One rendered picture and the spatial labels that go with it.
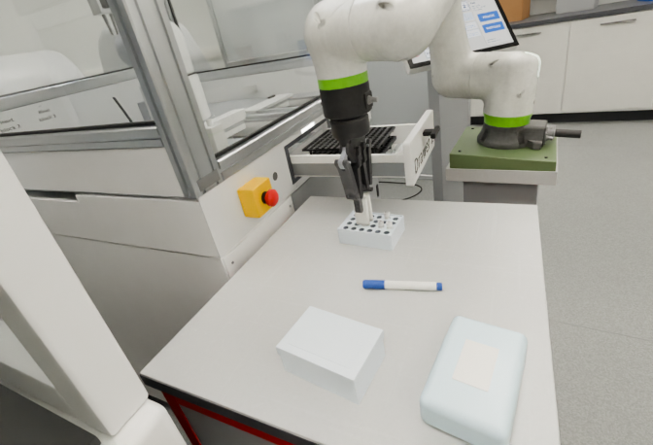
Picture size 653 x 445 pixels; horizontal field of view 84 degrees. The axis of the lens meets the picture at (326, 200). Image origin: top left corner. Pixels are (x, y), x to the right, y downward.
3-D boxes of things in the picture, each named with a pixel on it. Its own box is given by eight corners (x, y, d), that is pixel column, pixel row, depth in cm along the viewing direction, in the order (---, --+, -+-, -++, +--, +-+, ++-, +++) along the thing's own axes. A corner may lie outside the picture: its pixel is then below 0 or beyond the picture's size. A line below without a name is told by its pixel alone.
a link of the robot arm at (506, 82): (482, 113, 115) (489, 49, 106) (536, 117, 105) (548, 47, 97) (466, 123, 107) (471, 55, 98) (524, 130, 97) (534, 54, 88)
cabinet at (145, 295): (391, 264, 192) (373, 117, 157) (301, 467, 111) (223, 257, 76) (248, 247, 234) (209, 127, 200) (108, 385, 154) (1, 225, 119)
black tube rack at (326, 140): (397, 147, 108) (395, 125, 105) (380, 170, 94) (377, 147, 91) (330, 148, 118) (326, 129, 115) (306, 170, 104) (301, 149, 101)
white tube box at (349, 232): (404, 229, 81) (403, 215, 79) (393, 251, 75) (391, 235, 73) (355, 223, 87) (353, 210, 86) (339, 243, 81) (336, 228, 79)
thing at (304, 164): (427, 142, 108) (426, 121, 105) (406, 178, 88) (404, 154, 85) (310, 146, 125) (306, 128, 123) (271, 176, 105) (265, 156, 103)
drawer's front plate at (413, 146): (434, 145, 109) (432, 108, 104) (413, 187, 86) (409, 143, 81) (429, 145, 110) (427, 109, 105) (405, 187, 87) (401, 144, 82)
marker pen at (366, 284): (442, 287, 63) (441, 279, 62) (442, 292, 61) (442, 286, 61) (364, 284, 67) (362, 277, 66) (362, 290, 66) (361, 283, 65)
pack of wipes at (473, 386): (454, 332, 54) (454, 310, 52) (527, 355, 48) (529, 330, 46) (418, 423, 43) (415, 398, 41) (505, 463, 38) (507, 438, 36)
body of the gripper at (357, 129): (357, 120, 63) (363, 169, 67) (374, 107, 70) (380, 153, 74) (321, 122, 67) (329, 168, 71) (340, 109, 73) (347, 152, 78)
